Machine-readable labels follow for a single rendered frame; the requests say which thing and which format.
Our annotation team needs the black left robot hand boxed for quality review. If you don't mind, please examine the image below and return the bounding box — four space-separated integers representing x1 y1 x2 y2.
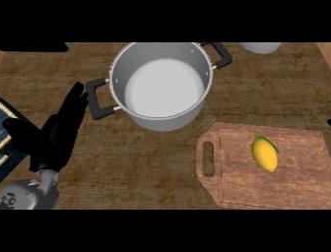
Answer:
2 81 90 172

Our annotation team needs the black appliance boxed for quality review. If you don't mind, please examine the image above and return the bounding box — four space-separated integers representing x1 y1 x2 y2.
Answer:
0 41 71 53

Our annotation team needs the brown wooden cutting board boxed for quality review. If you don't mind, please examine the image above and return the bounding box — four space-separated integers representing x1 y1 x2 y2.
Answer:
195 121 331 211

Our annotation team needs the pale grey round object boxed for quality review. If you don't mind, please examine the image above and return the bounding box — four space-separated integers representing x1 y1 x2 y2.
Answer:
238 41 284 55

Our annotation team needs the yellow lemon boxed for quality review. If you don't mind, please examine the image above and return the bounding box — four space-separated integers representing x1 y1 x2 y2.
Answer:
250 134 281 173

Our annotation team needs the grey pot with black handles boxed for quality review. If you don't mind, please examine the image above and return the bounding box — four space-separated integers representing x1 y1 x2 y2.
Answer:
84 41 234 133

